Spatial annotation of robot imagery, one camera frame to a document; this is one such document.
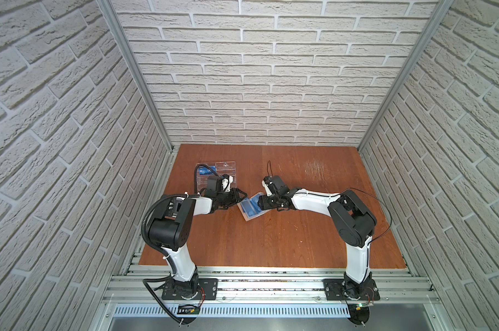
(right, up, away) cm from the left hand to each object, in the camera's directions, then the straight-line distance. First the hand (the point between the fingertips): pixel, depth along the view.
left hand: (248, 193), depth 95 cm
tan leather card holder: (-2, -8, -5) cm, 10 cm away
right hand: (+8, -5, +2) cm, 10 cm away
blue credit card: (+1, -6, -1) cm, 6 cm away
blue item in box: (-22, +11, +4) cm, 25 cm away
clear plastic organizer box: (-15, +12, +8) cm, 21 cm away
